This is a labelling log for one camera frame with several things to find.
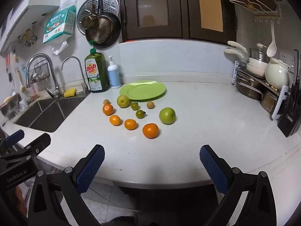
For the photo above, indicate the white wall outlet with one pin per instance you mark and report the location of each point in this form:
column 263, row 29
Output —
column 285, row 56

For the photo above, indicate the steel pot with lid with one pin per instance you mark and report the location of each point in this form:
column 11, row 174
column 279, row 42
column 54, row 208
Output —
column 257, row 54

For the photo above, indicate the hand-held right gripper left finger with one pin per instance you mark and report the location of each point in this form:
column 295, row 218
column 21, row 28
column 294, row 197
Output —
column 92, row 167

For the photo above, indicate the green plate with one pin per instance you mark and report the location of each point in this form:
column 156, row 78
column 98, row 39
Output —
column 145, row 90

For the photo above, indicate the brass ladle pot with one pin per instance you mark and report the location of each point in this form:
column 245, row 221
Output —
column 89, row 21

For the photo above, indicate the teal paper towel pack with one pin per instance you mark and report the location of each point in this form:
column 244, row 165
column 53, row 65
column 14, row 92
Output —
column 60, row 23

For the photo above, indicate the round metal strainer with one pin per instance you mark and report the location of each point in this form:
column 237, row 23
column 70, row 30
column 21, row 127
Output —
column 102, row 29

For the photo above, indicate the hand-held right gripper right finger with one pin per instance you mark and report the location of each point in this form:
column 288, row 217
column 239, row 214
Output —
column 214, row 169

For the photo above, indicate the steel kitchen sink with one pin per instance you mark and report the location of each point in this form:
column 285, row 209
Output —
column 47, row 115

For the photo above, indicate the round perforated steel steamer plate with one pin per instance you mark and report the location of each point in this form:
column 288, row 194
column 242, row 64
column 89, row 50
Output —
column 110, row 3

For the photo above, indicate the thin chrome water faucet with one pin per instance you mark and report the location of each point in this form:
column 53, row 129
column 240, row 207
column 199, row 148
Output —
column 82, row 75

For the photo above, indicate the white plastic ladle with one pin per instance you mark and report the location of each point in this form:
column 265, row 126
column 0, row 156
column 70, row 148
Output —
column 271, row 49

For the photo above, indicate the small yellow-green apple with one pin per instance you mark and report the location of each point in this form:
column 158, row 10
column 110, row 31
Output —
column 123, row 100

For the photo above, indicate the green dish soap bottle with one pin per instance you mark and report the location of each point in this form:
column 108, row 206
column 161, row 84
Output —
column 96, row 75

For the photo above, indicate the black knife block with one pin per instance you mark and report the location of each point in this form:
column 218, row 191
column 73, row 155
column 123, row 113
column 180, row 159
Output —
column 290, row 115

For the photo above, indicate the white pot rack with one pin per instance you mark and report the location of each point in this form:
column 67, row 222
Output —
column 281, row 103

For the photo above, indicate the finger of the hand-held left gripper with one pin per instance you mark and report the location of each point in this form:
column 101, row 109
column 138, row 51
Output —
column 14, row 137
column 35, row 146

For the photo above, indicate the dark wooden glass cabinet door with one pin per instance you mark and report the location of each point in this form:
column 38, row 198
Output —
column 152, row 4
column 209, row 4

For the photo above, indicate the small orange mandarin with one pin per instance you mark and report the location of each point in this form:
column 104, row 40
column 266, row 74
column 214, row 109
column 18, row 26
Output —
column 130, row 124
column 108, row 109
column 115, row 120

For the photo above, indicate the white ceramic pitcher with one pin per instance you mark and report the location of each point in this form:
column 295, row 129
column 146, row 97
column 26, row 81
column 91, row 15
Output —
column 277, row 75

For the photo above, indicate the black frying pan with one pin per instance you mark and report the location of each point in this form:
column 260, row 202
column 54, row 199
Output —
column 115, row 33

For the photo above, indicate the green tomato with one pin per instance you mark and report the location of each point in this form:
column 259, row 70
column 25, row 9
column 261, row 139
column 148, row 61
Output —
column 134, row 106
column 140, row 114

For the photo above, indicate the tall chrome kitchen faucet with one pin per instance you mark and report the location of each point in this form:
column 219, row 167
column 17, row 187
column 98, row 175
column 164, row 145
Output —
column 54, row 80

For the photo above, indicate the yellow sponge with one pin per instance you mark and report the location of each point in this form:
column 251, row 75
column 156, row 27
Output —
column 70, row 92

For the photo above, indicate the large orange mandarin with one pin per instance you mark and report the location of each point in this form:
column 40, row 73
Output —
column 150, row 131

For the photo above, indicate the white wall cabinet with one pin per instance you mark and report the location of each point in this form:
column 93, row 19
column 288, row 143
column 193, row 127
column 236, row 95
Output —
column 35, row 0

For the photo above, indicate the blue pump lotion bottle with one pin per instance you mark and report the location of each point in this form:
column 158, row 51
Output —
column 114, row 77

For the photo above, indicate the large green apple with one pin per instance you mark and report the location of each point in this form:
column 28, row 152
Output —
column 167, row 115

